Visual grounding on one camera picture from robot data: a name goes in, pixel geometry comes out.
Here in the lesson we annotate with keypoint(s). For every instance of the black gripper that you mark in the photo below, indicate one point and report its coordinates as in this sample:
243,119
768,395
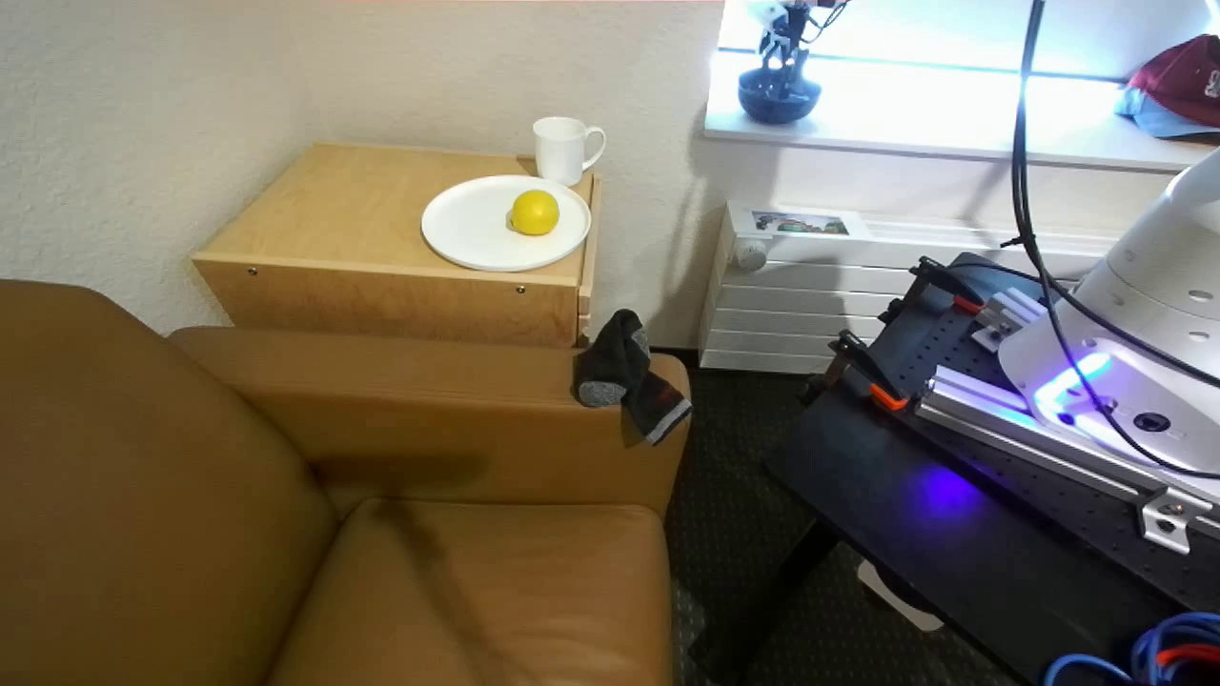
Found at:
810,13

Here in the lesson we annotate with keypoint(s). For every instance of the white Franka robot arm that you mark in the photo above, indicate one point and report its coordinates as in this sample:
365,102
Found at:
1167,280

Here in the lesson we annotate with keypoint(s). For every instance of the dark blue bowl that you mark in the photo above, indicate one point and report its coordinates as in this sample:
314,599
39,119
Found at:
779,102

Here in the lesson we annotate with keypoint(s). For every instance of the white window sill shelf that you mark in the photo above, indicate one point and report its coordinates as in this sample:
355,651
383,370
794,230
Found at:
956,119

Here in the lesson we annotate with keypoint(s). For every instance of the printed label sticker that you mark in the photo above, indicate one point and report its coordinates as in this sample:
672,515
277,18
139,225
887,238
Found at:
801,225

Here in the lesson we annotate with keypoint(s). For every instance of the white ceramic mug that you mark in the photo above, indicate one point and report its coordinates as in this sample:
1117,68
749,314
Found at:
557,145

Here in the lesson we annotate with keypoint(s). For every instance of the yellow lemon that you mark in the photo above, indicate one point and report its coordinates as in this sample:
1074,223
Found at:
536,215

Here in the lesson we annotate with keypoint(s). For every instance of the dark grey handheld object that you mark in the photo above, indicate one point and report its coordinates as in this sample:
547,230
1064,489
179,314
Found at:
615,362

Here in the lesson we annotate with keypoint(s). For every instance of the white round plate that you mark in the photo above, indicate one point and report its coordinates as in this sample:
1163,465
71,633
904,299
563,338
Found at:
472,235

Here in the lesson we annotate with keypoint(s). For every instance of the red baseball cap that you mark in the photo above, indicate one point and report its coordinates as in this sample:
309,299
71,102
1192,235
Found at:
1182,89

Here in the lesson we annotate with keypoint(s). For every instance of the light wooden drawer cabinet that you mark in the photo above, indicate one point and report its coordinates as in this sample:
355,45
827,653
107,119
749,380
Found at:
344,215

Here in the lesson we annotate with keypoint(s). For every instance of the black robot table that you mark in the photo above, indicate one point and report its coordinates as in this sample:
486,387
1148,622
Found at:
965,557

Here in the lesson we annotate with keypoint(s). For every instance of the white flat floor object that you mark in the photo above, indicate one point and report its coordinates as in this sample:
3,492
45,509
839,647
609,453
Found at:
897,595

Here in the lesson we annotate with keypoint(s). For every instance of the brown leather armchair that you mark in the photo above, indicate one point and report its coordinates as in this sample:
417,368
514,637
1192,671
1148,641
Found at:
155,509

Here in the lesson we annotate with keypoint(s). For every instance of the white wall heater unit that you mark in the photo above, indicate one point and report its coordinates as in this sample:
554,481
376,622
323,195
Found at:
788,305

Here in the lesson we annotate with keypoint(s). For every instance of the aluminium profile rail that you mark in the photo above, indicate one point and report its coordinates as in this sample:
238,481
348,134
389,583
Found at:
1015,423

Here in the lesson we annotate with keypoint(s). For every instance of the metal corner bracket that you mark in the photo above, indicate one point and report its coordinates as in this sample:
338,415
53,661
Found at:
1163,520

